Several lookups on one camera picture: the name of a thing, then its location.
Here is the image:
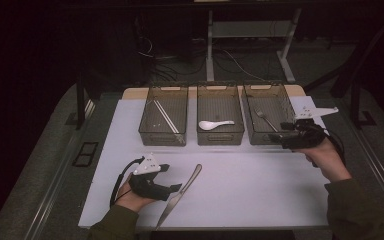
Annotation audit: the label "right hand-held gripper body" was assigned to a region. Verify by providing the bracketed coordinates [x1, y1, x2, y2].
[281, 105, 340, 150]

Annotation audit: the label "stainless steel fork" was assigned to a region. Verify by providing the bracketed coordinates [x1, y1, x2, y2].
[253, 106, 281, 134]

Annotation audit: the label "black metal stand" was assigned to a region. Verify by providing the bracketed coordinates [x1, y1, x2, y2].
[349, 78, 378, 130]

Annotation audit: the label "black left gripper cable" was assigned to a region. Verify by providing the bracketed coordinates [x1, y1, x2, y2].
[109, 156, 146, 209]

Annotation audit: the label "black floor cables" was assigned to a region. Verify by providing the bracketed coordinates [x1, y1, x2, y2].
[136, 34, 208, 83]

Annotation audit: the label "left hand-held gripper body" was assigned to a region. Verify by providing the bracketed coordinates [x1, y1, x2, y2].
[128, 152, 172, 202]

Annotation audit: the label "smoky transparent plastic bin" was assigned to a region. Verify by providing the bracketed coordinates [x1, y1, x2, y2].
[242, 82, 303, 146]
[138, 85, 189, 147]
[196, 83, 246, 147]

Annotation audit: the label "metal floor rail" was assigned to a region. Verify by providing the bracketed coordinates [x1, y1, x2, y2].
[23, 99, 96, 240]
[353, 126, 384, 216]

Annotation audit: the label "white metal desk frame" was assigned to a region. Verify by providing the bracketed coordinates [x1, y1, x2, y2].
[205, 8, 303, 84]

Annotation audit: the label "person's right hand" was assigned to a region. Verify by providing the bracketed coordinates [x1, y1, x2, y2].
[293, 136, 353, 184]

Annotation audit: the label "white chopstick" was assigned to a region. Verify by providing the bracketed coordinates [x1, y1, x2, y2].
[151, 99, 178, 134]
[154, 99, 181, 133]

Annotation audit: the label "white floor cable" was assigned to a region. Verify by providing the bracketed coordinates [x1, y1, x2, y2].
[223, 49, 269, 83]

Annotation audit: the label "person's left hand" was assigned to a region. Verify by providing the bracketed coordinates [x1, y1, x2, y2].
[114, 173, 156, 214]

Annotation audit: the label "stainless steel knife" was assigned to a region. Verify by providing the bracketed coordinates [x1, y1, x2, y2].
[155, 163, 203, 231]

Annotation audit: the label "white ceramic spoon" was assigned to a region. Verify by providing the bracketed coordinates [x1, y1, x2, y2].
[198, 119, 236, 132]

